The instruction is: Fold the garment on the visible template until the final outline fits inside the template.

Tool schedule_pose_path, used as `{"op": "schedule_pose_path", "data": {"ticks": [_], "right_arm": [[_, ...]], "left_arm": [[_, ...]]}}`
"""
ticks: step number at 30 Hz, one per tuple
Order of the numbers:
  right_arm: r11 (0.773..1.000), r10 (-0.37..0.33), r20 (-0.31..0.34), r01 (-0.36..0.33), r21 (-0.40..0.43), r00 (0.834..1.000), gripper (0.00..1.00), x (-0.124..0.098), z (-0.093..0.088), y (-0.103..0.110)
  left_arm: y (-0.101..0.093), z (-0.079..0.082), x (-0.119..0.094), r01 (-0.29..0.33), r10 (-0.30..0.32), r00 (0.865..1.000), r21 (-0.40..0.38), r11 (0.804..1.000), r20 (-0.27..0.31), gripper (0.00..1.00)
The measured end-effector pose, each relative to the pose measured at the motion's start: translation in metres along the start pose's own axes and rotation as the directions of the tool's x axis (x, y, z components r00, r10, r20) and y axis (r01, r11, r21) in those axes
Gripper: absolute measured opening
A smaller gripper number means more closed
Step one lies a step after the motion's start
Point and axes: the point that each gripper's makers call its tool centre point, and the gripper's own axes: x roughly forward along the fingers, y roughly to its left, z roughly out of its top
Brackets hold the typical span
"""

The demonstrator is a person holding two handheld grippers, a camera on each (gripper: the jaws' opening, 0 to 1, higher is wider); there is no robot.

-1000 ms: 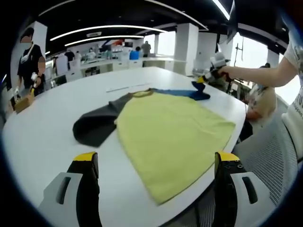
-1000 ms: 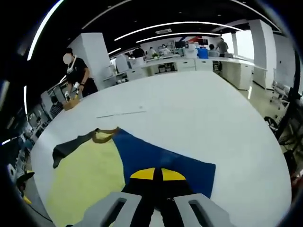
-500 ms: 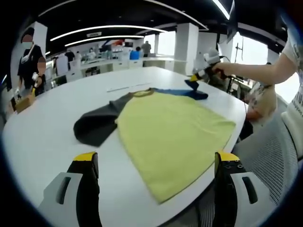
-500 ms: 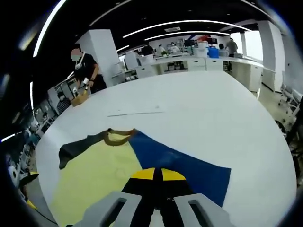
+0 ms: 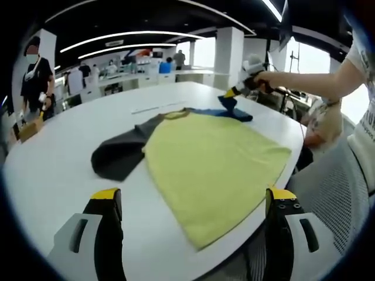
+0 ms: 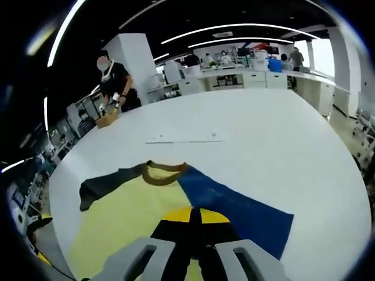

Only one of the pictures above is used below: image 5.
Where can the person's right hand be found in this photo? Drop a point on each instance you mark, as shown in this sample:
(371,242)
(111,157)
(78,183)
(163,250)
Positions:
(265,79)

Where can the dark hanging panel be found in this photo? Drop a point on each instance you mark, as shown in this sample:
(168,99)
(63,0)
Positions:
(285,26)

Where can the bright ceiling light strip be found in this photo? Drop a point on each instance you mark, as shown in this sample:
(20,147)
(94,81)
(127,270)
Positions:
(272,8)

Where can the brown cardboard box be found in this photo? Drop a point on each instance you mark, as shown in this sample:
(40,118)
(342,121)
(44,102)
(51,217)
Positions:
(30,128)

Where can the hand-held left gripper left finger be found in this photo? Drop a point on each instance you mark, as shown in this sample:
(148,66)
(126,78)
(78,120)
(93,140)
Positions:
(74,234)

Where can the short ceiling light strip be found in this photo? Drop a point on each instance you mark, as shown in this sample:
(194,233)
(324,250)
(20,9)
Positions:
(126,48)

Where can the long ceiling light strip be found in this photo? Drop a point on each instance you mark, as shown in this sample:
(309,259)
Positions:
(129,36)

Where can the grey mesh chair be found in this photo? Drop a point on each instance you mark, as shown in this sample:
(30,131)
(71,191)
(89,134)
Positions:
(328,190)

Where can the white counter cabinets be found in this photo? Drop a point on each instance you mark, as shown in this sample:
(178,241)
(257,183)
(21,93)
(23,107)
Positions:
(132,82)

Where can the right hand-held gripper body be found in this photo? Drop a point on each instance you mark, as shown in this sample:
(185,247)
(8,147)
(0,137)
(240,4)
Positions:
(253,65)

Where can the black equipment stand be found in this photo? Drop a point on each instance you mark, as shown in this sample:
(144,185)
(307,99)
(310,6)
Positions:
(295,58)

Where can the person's white printed shirt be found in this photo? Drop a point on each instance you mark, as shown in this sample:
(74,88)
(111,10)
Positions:
(366,123)

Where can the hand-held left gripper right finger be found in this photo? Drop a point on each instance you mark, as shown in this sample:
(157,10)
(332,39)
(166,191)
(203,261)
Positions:
(310,237)

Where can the yellow grey blue garment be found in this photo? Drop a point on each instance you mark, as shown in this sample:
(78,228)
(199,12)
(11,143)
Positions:
(211,164)

